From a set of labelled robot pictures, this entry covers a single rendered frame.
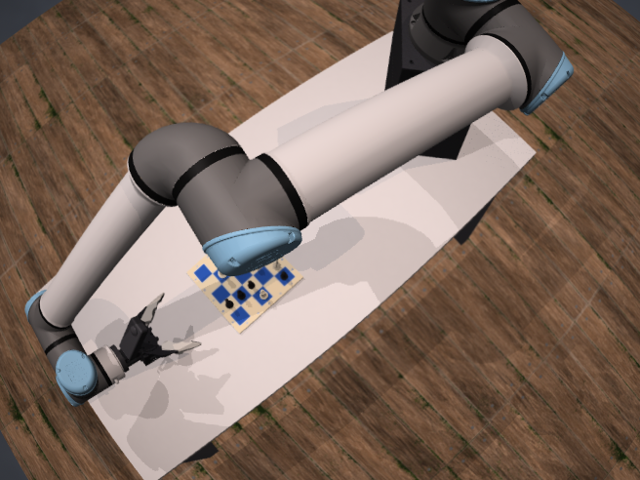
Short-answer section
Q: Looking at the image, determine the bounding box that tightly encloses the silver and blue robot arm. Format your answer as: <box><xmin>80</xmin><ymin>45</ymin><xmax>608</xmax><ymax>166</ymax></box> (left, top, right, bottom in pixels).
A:
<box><xmin>24</xmin><ymin>0</ymin><xmax>574</xmax><ymax>407</ymax></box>

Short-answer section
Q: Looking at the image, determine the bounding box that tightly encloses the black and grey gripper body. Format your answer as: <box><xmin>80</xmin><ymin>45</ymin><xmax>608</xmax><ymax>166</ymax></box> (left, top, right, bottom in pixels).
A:
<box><xmin>110</xmin><ymin>325</ymin><xmax>160</xmax><ymax>373</ymax></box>

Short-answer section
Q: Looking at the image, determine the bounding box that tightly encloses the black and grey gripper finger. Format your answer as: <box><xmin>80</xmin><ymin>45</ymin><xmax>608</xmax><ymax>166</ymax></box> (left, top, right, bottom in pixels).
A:
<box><xmin>138</xmin><ymin>293</ymin><xmax>165</xmax><ymax>327</ymax></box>
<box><xmin>149</xmin><ymin>340</ymin><xmax>202</xmax><ymax>358</ymax></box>

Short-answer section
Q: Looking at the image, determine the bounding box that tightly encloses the blue and cream chessboard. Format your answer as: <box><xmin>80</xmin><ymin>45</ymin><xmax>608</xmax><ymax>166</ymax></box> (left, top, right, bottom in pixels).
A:
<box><xmin>186</xmin><ymin>255</ymin><xmax>303</xmax><ymax>334</ymax></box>

